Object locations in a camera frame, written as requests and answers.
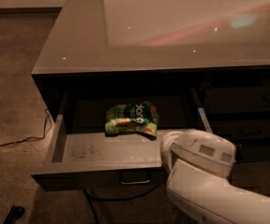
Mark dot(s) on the dark drawer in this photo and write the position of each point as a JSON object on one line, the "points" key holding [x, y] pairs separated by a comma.
{"points": [[81, 155], [242, 129], [237, 100]]}

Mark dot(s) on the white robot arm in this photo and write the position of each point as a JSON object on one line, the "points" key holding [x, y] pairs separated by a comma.
{"points": [[198, 165]]}

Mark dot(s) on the dark cabinet with glass top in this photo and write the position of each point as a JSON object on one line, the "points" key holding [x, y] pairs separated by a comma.
{"points": [[135, 48]]}

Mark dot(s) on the green snack bag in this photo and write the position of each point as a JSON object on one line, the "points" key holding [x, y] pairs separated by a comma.
{"points": [[138, 118]]}

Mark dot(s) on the black object on floor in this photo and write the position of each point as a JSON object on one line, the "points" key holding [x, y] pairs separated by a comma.
{"points": [[15, 213]]}

